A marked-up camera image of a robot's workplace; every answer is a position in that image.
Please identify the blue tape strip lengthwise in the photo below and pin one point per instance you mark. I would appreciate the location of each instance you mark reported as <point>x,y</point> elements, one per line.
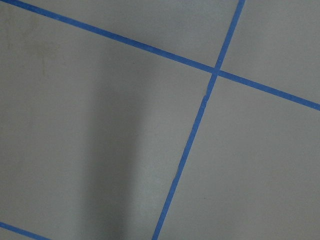
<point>198,119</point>

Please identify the blue tape strip crosswise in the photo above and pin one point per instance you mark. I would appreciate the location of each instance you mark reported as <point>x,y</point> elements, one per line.
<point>171,56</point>

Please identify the blue tape strip corner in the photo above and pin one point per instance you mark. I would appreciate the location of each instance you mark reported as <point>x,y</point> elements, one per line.
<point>22,232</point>

